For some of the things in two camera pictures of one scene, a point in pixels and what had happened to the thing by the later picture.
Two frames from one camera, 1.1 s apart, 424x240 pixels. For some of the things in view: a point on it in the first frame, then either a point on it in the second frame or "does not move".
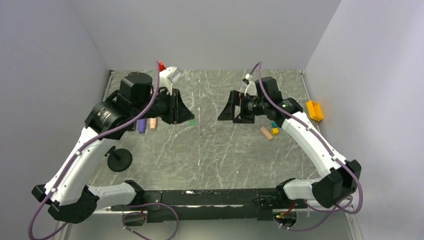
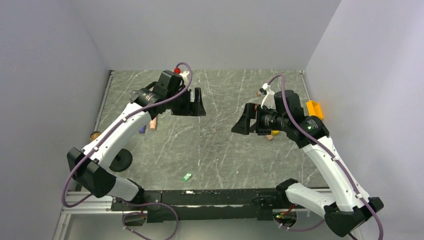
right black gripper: x=236 y=97 to x=243 y=125
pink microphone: x=153 y=123 does not move
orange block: x=315 y=110 does not move
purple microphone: x=142 y=125 does not move
